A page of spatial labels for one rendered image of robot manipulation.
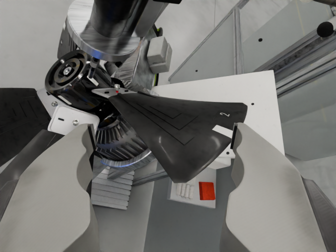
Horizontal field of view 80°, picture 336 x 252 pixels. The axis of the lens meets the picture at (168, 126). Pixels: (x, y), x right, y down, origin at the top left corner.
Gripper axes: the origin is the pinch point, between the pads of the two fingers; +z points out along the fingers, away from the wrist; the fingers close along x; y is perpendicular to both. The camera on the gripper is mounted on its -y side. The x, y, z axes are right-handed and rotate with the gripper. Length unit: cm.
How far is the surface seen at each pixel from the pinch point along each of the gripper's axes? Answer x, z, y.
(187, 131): 3.1, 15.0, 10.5
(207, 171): 19, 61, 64
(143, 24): -2.1, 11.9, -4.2
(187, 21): 26, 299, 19
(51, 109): -29.0, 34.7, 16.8
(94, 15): -6.2, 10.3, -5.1
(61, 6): -99, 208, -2
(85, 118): -18.0, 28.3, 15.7
